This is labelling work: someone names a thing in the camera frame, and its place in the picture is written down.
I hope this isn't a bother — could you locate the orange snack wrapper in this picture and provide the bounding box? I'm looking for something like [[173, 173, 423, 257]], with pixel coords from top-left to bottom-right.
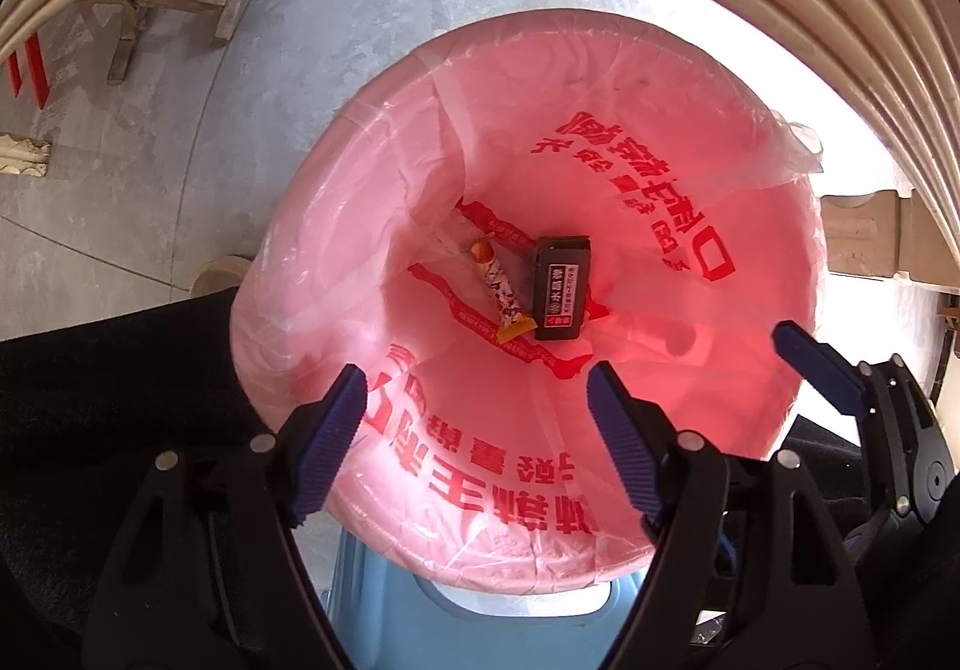
[[469, 233, 537, 345]]

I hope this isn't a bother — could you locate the cream carved table leg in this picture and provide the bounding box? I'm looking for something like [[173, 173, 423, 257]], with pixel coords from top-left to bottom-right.
[[0, 134, 52, 178], [821, 188, 960, 292]]

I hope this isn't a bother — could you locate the black rectangular box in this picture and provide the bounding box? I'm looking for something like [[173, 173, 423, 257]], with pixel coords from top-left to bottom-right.
[[534, 235, 592, 341]]

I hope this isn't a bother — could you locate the red paper strip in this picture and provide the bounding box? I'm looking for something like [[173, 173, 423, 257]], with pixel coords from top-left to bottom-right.
[[6, 32, 50, 109]]

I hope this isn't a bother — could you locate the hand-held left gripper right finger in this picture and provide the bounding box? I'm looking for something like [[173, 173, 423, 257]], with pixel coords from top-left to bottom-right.
[[589, 362, 878, 670]]

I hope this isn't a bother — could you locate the cream round table foot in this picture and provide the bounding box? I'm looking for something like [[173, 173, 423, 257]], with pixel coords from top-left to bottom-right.
[[193, 255, 252, 296]]

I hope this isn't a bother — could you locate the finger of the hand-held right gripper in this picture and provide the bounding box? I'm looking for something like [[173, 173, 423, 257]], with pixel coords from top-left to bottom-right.
[[772, 321, 957, 521]]

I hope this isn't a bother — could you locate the pink trash bin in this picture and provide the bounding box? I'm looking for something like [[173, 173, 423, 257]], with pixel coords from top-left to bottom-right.
[[229, 17, 826, 596]]

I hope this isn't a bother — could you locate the light blue plastic stool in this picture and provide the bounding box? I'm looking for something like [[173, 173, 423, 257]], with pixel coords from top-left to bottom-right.
[[322, 527, 638, 670]]

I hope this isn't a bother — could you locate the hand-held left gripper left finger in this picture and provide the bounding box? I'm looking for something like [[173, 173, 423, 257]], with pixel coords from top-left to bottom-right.
[[82, 364, 368, 670]]

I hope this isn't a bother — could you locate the clear red-printed plastic bag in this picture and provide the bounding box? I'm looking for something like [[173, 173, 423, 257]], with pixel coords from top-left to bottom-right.
[[229, 21, 826, 596]]

